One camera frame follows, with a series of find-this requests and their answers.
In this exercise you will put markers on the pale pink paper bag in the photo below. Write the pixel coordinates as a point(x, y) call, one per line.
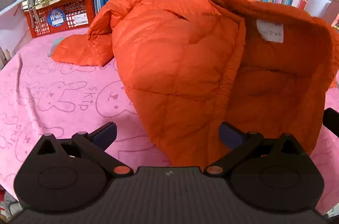
point(10, 27)

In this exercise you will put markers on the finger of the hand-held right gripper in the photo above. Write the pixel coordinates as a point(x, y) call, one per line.
point(332, 123)

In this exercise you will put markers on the pink rabbit-print blanket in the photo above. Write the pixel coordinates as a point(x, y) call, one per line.
point(53, 107)

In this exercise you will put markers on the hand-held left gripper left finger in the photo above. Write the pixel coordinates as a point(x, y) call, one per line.
point(106, 133)

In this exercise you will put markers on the orange puffer jacket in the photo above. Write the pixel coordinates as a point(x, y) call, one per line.
point(172, 54)

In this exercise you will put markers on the white paper bag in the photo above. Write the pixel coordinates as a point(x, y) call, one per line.
point(317, 5)

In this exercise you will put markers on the red plastic crate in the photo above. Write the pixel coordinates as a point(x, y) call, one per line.
point(66, 19)

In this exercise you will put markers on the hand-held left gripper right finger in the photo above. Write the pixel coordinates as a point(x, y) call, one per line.
point(230, 133)

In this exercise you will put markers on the small grey toy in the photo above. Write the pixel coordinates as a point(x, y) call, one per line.
point(54, 43)

